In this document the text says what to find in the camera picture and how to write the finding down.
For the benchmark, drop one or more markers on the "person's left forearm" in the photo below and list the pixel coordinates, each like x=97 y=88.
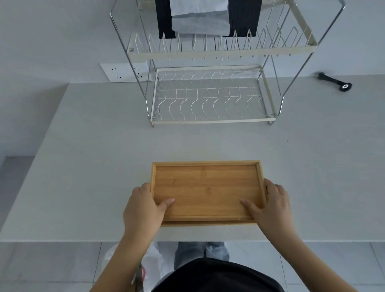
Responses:
x=126 y=264

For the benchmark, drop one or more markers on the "person's left hand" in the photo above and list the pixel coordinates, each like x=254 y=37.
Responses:
x=141 y=213

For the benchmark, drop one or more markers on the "person's right forearm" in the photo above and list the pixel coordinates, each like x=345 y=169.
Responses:
x=309 y=264

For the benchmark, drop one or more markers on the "white folded cloth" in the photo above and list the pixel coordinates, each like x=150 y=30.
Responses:
x=198 y=24

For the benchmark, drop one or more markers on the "black shirt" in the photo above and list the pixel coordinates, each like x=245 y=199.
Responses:
x=216 y=279

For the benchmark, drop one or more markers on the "white plastic trash bag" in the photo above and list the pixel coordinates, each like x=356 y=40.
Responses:
x=153 y=261

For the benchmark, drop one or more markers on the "white wire dish rack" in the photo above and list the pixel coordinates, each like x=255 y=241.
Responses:
x=210 y=54

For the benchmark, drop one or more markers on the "black ribbed cloth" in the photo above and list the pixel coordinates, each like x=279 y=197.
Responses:
x=245 y=18

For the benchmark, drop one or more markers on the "white table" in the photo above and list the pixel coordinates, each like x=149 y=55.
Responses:
x=75 y=150

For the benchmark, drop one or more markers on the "grey jeans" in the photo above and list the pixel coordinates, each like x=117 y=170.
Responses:
x=186 y=252

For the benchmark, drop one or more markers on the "person's right hand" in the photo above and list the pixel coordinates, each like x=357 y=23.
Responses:
x=275 y=213

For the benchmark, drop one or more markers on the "white wall socket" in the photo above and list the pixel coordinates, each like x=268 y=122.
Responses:
x=117 y=72

